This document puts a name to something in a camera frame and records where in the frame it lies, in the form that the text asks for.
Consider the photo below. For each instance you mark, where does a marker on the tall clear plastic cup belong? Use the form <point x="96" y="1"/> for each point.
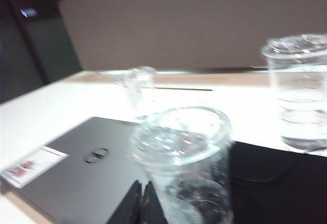
<point x="299" y="93"/>

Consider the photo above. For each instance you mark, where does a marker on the wide brown desk divider panel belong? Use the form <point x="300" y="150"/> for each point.
<point x="178" y="24"/>

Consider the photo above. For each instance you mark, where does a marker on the medium clear plastic cup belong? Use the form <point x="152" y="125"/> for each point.
<point x="184" y="157"/>

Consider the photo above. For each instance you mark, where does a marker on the small glowing wall display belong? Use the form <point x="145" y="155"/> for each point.
<point x="28" y="12"/>

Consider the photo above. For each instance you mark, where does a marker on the black mouse pad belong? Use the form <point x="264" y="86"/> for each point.
<point x="281" y="196"/>

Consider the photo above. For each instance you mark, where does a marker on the silver Dell laptop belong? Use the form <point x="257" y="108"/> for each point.
<point x="76" y="183"/>

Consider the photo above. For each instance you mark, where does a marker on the short clear plastic cup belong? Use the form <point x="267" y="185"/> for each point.
<point x="139" y="93"/>

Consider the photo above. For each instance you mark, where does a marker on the white red laptop sticker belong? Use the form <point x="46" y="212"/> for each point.
<point x="28" y="167"/>

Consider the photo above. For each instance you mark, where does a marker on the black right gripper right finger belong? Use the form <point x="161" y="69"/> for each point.
<point x="153" y="208"/>

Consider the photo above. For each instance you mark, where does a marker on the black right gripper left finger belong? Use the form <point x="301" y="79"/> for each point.
<point x="127" y="208"/>

